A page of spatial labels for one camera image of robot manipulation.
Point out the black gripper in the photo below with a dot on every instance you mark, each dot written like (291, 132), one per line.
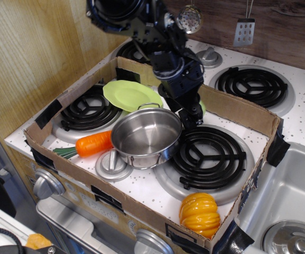
(185, 98)

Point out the light green toy broccoli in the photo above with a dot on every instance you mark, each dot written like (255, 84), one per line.
(203, 107)

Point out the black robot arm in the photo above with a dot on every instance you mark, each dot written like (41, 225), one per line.
(159, 39)

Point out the small steel pan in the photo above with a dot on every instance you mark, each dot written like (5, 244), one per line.
(147, 137)

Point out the front right black burner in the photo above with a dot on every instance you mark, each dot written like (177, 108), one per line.
(210, 160)

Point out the black burner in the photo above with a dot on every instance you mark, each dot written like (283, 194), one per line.
(129, 51)
(260, 85)
(91, 113)
(210, 160)

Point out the grey back stove knob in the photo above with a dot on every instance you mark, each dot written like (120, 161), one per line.
(210, 58)

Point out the grey stove knob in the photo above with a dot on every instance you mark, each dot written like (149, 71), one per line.
(111, 168)
(210, 58)

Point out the light green plastic plate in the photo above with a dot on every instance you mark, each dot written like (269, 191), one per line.
(130, 96)

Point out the back right black burner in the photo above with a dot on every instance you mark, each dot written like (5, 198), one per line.
(260, 85)

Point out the back left black burner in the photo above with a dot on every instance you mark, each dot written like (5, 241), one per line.
(129, 51)

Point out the orange toy carrot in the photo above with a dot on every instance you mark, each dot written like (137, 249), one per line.
(87, 146)

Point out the orange toy bell pepper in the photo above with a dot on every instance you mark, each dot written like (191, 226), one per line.
(199, 213)

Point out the grey front stove knob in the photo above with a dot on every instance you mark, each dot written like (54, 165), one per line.
(111, 168)

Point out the hanging steel slotted spatula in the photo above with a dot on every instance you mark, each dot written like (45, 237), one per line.
(244, 32)

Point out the hanging steel skimmer ladle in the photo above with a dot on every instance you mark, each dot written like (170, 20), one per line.
(190, 18)

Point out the front left black burner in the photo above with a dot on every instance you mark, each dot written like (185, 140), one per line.
(91, 113)

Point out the silver right oven dial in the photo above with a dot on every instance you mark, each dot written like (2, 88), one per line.
(149, 243)

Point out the silver oven dial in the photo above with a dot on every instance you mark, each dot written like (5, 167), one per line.
(149, 243)
(47, 185)

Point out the steel sink basin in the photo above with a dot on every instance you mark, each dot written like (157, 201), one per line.
(274, 213)

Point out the silver left oven dial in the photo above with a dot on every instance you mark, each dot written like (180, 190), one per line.
(47, 185)

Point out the orange object bottom left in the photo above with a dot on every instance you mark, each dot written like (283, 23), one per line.
(37, 241)

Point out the silver oven door handle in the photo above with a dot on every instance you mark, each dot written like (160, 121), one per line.
(76, 230)

